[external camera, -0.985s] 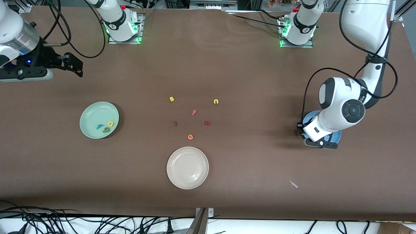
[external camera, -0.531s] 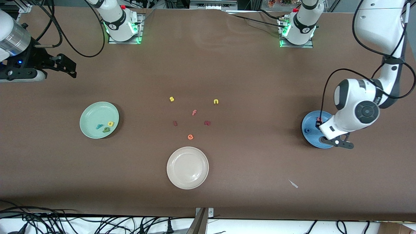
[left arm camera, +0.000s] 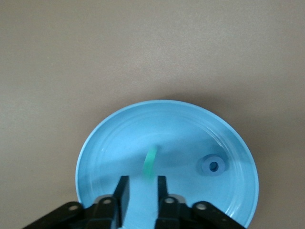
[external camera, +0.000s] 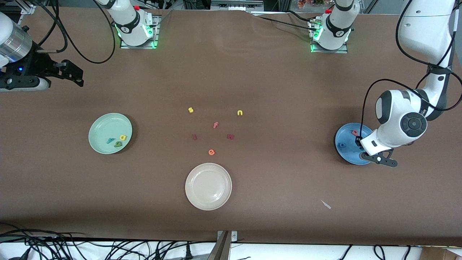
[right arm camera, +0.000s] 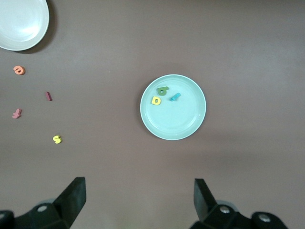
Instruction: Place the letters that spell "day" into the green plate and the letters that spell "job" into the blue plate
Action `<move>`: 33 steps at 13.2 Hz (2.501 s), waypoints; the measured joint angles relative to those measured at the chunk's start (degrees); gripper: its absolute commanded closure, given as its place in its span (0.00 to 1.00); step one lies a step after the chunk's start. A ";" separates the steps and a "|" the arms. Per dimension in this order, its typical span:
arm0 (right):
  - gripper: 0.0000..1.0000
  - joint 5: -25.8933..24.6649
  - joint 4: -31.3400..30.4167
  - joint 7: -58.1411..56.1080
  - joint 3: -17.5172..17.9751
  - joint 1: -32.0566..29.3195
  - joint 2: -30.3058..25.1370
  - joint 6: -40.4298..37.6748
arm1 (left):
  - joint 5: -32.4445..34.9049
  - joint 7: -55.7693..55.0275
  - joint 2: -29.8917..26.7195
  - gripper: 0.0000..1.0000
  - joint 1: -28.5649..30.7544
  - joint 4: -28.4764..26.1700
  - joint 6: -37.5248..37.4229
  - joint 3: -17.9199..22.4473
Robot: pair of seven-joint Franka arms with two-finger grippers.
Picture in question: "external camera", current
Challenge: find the blue plate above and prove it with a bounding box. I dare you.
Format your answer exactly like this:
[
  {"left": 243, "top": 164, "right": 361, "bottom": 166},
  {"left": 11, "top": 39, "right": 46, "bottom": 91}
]
[{"left": 335, "top": 123, "right": 374, "bottom": 165}]

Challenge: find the green plate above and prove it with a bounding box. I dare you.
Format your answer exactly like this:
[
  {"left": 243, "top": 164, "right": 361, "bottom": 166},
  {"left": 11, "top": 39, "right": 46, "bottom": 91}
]
[{"left": 88, "top": 113, "right": 133, "bottom": 155}]

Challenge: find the cardboard box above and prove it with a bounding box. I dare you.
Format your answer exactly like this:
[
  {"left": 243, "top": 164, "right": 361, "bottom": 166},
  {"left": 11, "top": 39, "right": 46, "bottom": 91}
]
[{"left": 420, "top": 247, "right": 462, "bottom": 260}]

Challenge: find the beige plate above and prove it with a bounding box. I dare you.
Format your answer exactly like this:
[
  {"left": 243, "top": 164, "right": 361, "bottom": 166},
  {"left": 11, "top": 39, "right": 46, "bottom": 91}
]
[{"left": 185, "top": 163, "right": 232, "bottom": 211}]

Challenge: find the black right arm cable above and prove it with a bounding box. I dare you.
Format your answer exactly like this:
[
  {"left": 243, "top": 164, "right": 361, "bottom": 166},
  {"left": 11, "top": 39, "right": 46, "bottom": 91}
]
[{"left": 31, "top": 0, "right": 116, "bottom": 65}]

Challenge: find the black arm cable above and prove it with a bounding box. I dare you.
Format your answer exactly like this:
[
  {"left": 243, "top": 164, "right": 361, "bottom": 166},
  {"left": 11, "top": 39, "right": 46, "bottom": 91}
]
[
  {"left": 31, "top": 0, "right": 116, "bottom": 65},
  {"left": 360, "top": 0, "right": 462, "bottom": 139}
]

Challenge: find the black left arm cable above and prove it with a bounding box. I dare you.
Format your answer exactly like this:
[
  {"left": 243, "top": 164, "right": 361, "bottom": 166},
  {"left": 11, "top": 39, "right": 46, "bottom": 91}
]
[{"left": 360, "top": 0, "right": 462, "bottom": 139}]

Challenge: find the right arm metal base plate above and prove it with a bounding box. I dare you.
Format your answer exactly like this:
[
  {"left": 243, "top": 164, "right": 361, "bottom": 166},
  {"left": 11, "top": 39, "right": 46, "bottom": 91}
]
[{"left": 120, "top": 14, "right": 160, "bottom": 49}]

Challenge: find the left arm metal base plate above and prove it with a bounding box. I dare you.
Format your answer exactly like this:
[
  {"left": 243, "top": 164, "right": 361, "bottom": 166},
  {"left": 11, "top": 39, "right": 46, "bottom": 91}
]
[{"left": 310, "top": 20, "right": 349, "bottom": 54}]

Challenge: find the black cable on table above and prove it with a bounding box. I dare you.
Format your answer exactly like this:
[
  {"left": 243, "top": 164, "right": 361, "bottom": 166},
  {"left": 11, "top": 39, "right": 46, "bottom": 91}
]
[{"left": 253, "top": 10, "right": 318, "bottom": 32}]

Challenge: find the black floor cable tangle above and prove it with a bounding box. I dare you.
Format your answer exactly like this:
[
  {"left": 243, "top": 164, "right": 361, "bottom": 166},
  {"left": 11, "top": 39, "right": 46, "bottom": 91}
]
[{"left": 0, "top": 223, "right": 217, "bottom": 260}]

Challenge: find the metal table bracket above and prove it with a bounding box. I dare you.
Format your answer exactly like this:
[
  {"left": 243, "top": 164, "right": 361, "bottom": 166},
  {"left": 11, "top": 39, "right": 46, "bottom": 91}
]
[{"left": 207, "top": 230, "right": 238, "bottom": 260}]

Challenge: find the aluminium frame profile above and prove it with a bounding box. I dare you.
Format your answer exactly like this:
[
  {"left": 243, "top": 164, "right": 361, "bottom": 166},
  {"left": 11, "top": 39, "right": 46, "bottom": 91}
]
[{"left": 210, "top": 0, "right": 265, "bottom": 11}]

